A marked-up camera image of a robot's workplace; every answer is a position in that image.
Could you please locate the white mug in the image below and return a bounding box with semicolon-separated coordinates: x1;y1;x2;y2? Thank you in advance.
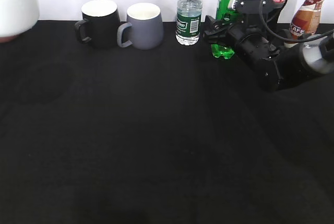
1;0;40;43

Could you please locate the grey mug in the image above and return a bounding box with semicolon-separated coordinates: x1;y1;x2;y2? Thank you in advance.
117;3;164;50

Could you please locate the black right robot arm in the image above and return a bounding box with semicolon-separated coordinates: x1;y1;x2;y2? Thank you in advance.
204;16;333;92

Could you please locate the black camera cable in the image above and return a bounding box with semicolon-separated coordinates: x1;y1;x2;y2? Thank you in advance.
260;0;334;43

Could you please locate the brown coffee drink bottle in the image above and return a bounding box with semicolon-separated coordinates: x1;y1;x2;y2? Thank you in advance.
288;0;324;40

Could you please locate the black tablecloth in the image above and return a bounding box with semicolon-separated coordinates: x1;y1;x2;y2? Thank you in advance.
1;21;333;223

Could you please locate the black mug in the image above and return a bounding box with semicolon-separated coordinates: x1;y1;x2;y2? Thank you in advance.
74;0;121;49

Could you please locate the clear water bottle green label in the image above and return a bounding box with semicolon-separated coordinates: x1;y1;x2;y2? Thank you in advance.
175;0;203;46

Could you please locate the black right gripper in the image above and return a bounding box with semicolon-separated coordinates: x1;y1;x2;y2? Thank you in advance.
202;15;284;91

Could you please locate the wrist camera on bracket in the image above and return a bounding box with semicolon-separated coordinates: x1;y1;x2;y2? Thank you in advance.
228;0;281;31

